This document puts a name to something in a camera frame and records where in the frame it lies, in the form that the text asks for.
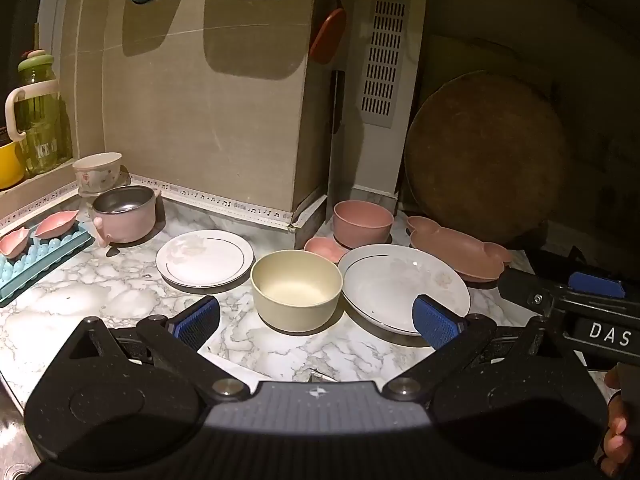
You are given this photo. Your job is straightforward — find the steel sink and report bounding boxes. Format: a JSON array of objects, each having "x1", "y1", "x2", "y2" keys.
[{"x1": 0, "y1": 370, "x2": 41, "y2": 480}]

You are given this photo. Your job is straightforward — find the pink leaf-shaped dish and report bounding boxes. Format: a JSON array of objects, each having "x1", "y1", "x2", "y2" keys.
[
  {"x1": 34, "y1": 210, "x2": 81, "y2": 240},
  {"x1": 0, "y1": 227, "x2": 31, "y2": 259}
]

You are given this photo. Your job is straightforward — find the large white plate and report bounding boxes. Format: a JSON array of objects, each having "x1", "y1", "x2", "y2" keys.
[{"x1": 338, "y1": 244, "x2": 472, "y2": 336}]

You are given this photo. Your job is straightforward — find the yellow cup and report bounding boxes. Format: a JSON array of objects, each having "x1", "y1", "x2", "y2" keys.
[{"x1": 0, "y1": 140, "x2": 26, "y2": 191}]

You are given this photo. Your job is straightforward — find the blue ice tray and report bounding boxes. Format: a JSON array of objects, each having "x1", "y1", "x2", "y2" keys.
[{"x1": 0, "y1": 222, "x2": 96, "y2": 308}]

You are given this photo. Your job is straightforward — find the small white rimmed plate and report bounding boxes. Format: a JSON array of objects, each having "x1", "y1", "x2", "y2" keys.
[{"x1": 155, "y1": 230, "x2": 253, "y2": 289}]

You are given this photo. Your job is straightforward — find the cream bowl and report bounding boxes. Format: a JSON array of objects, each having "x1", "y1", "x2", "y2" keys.
[{"x1": 250, "y1": 250, "x2": 344, "y2": 333}]

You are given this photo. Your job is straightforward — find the music-note tape strip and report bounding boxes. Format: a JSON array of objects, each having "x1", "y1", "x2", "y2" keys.
[{"x1": 0, "y1": 172, "x2": 293, "y2": 233}]

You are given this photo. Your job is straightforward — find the pink bear-shaped plate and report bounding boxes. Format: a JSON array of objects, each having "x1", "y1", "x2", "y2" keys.
[{"x1": 406, "y1": 215, "x2": 513, "y2": 283}]

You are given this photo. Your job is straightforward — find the white floral bowl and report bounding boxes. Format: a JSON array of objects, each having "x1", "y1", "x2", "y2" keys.
[{"x1": 72, "y1": 152, "x2": 132, "y2": 197}]

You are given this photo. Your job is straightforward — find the round wooden cutting board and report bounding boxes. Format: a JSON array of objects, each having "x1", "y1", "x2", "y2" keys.
[{"x1": 404, "y1": 71, "x2": 571, "y2": 246}]

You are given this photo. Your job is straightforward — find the pink bowl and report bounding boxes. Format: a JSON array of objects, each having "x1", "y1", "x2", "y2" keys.
[{"x1": 333, "y1": 200, "x2": 396, "y2": 250}]

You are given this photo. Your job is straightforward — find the pink heart-shaped dish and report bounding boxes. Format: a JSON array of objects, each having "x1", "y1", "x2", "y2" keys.
[{"x1": 304, "y1": 236, "x2": 351, "y2": 264}]

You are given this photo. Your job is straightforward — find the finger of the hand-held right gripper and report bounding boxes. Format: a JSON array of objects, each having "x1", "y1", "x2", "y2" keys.
[
  {"x1": 497, "y1": 266, "x2": 571, "y2": 318},
  {"x1": 567, "y1": 271, "x2": 627, "y2": 300}
]

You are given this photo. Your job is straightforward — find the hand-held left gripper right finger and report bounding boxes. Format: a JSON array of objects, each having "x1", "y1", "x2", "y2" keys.
[{"x1": 382, "y1": 294, "x2": 576, "y2": 403}]

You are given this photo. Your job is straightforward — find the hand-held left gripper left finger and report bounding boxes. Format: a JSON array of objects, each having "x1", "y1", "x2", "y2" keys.
[{"x1": 67, "y1": 295, "x2": 251, "y2": 403}]

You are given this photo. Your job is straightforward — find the person's right hand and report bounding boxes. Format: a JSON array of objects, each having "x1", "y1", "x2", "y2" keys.
[{"x1": 595, "y1": 365, "x2": 640, "y2": 478}]

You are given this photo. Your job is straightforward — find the green bottle with white handle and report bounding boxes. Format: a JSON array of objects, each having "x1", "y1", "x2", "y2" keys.
[{"x1": 5, "y1": 50, "x2": 73, "y2": 178}]

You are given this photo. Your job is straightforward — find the pink steel-lined pot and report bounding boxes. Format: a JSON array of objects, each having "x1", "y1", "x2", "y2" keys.
[{"x1": 90, "y1": 185, "x2": 163, "y2": 248}]

